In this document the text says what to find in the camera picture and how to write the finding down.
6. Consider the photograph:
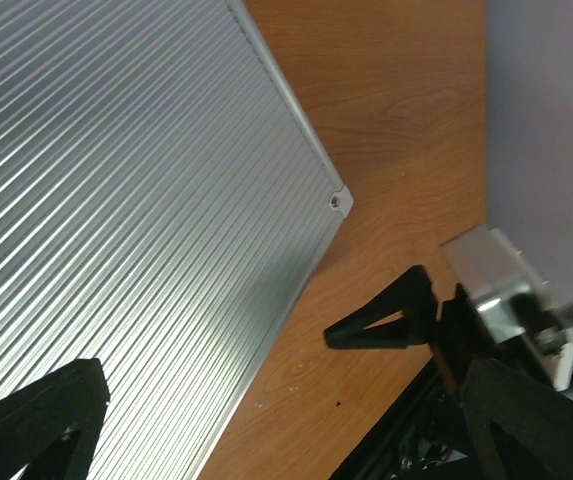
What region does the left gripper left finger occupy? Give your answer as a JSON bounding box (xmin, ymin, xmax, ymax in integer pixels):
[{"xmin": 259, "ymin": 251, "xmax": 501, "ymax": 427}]
[{"xmin": 0, "ymin": 358, "xmax": 109, "ymax": 479}]

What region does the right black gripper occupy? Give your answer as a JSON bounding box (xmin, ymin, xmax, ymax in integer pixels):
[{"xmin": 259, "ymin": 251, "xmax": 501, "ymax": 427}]
[{"xmin": 323, "ymin": 265, "xmax": 516, "ymax": 395}]

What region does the aluminium poker case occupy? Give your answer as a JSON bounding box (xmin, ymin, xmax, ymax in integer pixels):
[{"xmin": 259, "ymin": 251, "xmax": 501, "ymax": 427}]
[{"xmin": 0, "ymin": 1, "xmax": 352, "ymax": 479}]

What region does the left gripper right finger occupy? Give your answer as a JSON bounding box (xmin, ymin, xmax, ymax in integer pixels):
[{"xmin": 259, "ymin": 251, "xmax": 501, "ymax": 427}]
[{"xmin": 460, "ymin": 359, "xmax": 573, "ymax": 479}]

